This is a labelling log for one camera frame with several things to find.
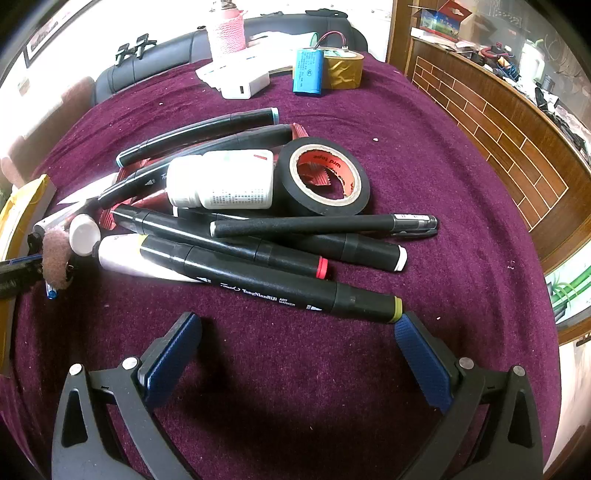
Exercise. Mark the black marker white cap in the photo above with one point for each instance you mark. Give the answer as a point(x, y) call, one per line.
point(364, 251)

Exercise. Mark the white cream tube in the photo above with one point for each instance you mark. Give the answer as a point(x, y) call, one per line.
point(120, 256)

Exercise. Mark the black leather sofa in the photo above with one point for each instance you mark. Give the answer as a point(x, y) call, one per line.
point(152, 60)

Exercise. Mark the black clips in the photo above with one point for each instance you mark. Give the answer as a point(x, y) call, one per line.
point(136, 48)

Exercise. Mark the wooden counter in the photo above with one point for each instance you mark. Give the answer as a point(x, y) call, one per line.
point(508, 152)

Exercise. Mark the blue pen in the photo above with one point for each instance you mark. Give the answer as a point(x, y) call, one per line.
point(51, 291)

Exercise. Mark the pink fuzzy cloth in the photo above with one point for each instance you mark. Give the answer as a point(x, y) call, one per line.
point(56, 258)

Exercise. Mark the maroon table cloth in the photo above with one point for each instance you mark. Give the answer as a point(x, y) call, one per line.
point(277, 369)

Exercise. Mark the framed wall picture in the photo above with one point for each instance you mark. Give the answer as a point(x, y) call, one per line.
point(51, 30)

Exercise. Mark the white plastic bottle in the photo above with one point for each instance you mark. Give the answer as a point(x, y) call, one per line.
point(221, 182)

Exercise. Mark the black marker olive cap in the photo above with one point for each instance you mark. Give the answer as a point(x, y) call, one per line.
point(258, 281)

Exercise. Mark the yellow rimmed box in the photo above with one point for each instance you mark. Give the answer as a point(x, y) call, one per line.
point(18, 212)

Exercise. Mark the black marker red cap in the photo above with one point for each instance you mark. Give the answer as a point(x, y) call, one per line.
point(207, 235)

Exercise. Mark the black pen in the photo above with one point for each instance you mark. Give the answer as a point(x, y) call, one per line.
point(300, 226)

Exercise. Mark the white kettle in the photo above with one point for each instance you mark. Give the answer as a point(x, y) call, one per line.
point(532, 60)

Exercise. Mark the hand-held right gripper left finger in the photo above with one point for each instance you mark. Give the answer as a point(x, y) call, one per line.
point(173, 360)

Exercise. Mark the white pen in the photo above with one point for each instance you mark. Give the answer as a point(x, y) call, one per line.
point(64, 217)

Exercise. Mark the black tape roll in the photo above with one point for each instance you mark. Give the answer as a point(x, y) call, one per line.
point(288, 182)

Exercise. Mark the green plant picture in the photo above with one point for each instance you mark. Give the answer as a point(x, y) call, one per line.
point(570, 290)

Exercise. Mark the white power adapter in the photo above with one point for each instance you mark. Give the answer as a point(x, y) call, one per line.
point(240, 83)

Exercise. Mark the colourful cardboard box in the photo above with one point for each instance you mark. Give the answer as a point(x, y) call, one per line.
point(441, 21)

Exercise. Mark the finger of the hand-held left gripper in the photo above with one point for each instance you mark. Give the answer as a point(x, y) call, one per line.
point(18, 277)

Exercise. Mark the blue battery pack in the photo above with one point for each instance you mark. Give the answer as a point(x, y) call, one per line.
point(308, 71)

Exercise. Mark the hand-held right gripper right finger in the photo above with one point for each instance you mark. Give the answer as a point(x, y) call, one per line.
point(422, 364)

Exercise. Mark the black marker teal cap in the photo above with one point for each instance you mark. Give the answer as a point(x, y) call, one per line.
point(194, 134)

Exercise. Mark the pink chair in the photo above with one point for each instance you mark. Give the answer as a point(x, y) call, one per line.
point(55, 115)

